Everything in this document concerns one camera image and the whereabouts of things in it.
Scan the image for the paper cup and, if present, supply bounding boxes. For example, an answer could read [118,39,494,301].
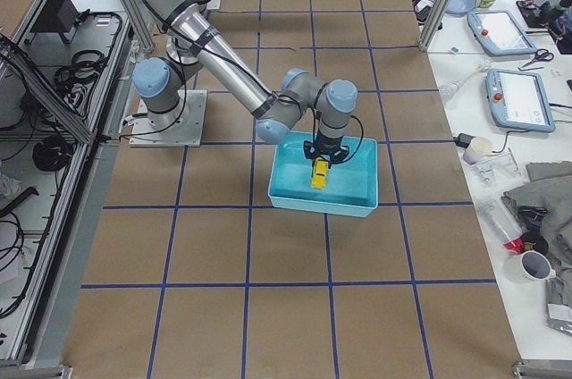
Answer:
[462,137,492,164]

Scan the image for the clear plastic bottle red cap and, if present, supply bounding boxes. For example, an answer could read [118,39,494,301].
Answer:
[475,200,524,254]

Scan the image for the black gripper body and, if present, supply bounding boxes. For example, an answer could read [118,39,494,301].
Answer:
[303,139,349,163]

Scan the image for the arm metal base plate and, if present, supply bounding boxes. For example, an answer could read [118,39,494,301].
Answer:
[129,89,208,147]

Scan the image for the blue bowl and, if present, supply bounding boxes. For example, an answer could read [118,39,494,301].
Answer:
[445,0,475,17]

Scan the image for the yellow beetle toy car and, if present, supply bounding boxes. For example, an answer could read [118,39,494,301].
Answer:
[310,157,329,190]

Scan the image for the light blue plastic bin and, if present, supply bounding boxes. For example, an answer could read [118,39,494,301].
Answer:
[268,131,378,217]

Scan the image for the teach pendant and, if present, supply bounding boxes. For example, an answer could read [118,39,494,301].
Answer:
[467,11,537,56]
[485,69,556,133]

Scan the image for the grey cloth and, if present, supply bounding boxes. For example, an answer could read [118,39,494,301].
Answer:
[501,161,571,267]

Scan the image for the lower teach pendant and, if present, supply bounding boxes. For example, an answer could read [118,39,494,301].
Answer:
[485,69,556,133]

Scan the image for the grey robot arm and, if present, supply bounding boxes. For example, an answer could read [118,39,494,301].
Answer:
[141,0,358,164]

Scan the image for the upper teach pendant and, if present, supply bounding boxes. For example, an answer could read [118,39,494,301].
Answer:
[467,11,537,56]

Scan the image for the black scissors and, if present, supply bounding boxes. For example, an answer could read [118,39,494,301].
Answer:
[518,48,554,71]

